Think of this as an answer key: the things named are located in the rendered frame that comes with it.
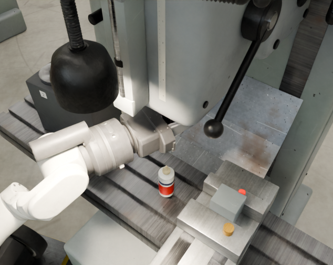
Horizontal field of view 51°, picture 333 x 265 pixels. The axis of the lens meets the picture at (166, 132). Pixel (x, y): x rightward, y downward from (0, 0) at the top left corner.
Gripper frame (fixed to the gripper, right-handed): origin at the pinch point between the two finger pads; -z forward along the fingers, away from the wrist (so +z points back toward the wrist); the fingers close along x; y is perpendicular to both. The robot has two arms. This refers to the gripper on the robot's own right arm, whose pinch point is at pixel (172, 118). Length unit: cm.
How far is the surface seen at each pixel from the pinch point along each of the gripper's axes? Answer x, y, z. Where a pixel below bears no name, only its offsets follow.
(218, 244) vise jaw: -20.1, 18.5, 1.0
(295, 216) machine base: -3, 102, -70
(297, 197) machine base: 4, 101, -79
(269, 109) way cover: 4.0, 18.4, -35.0
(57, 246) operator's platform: 31, 82, 32
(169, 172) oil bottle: 1.1, 20.0, -0.3
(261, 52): -6.4, -14.5, -13.4
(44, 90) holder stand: 34.8, 11.2, 17.3
